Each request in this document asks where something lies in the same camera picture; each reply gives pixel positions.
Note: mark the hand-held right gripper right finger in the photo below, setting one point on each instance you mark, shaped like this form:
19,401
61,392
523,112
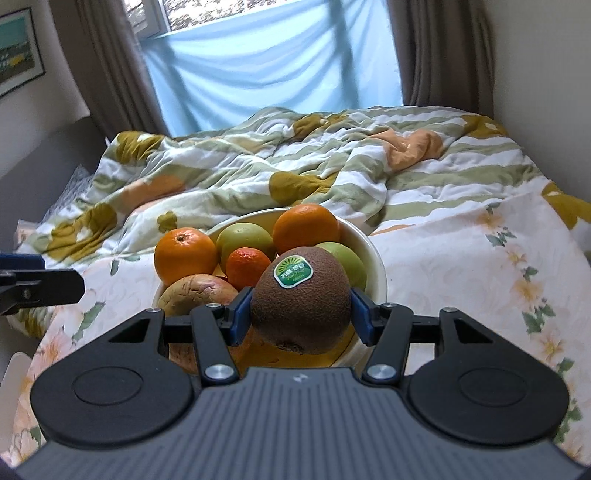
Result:
364,318

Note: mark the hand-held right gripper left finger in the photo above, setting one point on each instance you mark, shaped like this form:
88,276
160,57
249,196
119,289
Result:
240,318

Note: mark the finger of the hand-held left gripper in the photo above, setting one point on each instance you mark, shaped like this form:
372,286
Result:
51,286
21,261

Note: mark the cream round bowl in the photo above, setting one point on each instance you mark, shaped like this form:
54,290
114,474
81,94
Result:
376,277

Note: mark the glossy orange mandarin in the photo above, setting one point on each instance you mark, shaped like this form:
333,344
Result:
244,267

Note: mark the yellow-red apple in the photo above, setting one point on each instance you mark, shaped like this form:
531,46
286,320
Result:
194,295

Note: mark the brown kiwi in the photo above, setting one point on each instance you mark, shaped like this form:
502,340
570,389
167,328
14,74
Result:
300,309

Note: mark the medium orange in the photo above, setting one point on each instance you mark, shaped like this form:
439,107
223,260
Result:
184,256

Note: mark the large orange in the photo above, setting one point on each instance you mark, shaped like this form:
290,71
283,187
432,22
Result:
307,228

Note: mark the green apple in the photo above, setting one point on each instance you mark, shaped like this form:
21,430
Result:
244,239
351,270

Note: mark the grey patterned pillow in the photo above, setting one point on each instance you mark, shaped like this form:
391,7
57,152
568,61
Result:
76,189

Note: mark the grey bed headboard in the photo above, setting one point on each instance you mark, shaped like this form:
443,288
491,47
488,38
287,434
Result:
41,157

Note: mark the striped floral quilt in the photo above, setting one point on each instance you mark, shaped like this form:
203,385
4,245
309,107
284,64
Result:
323,161

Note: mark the brown curtain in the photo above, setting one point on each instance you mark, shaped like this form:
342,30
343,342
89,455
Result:
115,69
438,50

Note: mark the light blue curtain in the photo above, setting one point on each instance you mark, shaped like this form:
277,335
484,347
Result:
277,69

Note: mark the framed wall picture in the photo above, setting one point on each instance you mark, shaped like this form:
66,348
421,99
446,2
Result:
16,50

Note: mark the white window frame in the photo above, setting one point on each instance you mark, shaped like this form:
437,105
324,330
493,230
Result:
150,18

